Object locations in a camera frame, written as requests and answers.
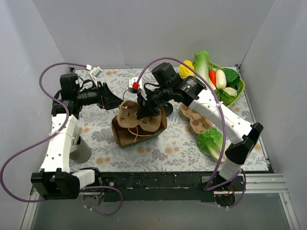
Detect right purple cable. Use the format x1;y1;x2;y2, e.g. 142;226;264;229
134;56;247;208

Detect purple cable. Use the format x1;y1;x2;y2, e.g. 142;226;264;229
0;62;124;216
134;56;247;208

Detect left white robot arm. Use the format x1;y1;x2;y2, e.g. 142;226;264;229
31;73;122;200

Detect green plastic vegetable basket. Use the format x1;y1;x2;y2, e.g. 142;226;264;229
209;62;245;106

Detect wrist white camera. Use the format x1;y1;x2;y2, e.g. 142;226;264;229
128;77;146;98
90;67;103;84

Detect aluminium frame rail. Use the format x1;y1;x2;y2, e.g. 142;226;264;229
30;173;288;195

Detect red orange pepper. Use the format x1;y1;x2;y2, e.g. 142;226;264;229
209;70;216;86

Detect green lettuce on mat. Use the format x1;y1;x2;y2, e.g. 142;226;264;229
197;127;223;161

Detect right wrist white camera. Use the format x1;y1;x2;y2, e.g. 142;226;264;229
128;77;146;98

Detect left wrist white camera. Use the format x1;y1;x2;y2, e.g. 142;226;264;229
90;67;103;84

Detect brown pulp cup carrier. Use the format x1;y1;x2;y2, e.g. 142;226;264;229
116;100;162;132

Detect tall green napa cabbage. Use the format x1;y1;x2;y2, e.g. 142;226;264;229
194;50;210;82

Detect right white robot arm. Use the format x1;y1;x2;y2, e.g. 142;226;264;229
130;62;263;191

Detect grey straw holder cup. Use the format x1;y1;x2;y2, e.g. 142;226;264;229
69;136;92;164

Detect yellow cabbage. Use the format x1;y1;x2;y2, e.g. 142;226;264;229
179;60;195;79

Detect white radish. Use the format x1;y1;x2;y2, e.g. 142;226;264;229
215;69;227;89

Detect dark green leafy vegetable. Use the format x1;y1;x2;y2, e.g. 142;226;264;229
215;68;240;105

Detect small white bok choy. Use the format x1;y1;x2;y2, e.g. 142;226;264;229
223;87;237;97

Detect floral patterned table mat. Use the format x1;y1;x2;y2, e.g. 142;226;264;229
47;67;269;173

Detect green brown paper bag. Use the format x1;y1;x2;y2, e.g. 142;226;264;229
111;106;167;148

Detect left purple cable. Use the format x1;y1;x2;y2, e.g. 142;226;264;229
0;62;124;216

